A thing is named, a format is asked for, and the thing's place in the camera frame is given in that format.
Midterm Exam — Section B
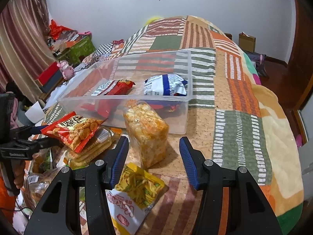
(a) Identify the red spicy crisps bag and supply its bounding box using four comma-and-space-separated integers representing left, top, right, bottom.
41, 111, 103, 153

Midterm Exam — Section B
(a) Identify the yellow white chips bag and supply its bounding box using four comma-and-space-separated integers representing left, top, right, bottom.
106, 163, 165, 234

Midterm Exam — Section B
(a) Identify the orange rice cracker pack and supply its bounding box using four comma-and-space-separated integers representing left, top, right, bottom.
123, 100, 169, 169

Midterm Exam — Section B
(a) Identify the blue white snack bag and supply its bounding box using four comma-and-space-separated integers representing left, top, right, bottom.
143, 74, 188, 96

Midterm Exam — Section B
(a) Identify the red chicken nugget snack bag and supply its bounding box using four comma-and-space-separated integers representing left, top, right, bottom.
81, 79, 135, 119

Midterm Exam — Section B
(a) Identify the person left hand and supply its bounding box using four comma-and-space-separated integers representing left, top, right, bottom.
13, 160, 25, 189

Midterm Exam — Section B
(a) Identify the white plastic bag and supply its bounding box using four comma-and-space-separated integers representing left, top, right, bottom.
43, 80, 72, 110

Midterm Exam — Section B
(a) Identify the red flat box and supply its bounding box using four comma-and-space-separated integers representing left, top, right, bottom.
35, 61, 59, 87

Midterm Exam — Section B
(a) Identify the clear cracker pack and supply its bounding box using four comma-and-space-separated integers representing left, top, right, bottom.
63, 126, 122, 169

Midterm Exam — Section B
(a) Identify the pink plush toy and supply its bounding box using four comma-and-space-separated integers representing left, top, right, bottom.
57, 61, 74, 81

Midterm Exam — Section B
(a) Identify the striped pink beige curtain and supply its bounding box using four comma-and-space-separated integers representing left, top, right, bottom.
1, 0, 55, 102

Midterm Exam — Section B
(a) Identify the green storage box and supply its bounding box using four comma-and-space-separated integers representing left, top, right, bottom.
56, 35, 95, 66

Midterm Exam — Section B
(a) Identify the patchwork striped bed blanket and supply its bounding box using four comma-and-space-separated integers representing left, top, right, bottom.
29, 15, 305, 235

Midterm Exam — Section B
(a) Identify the clear plastic storage bin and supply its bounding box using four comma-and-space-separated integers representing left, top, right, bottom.
58, 50, 192, 134

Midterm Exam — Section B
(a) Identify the brown paper bag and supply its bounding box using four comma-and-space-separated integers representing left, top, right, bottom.
238, 32, 256, 52

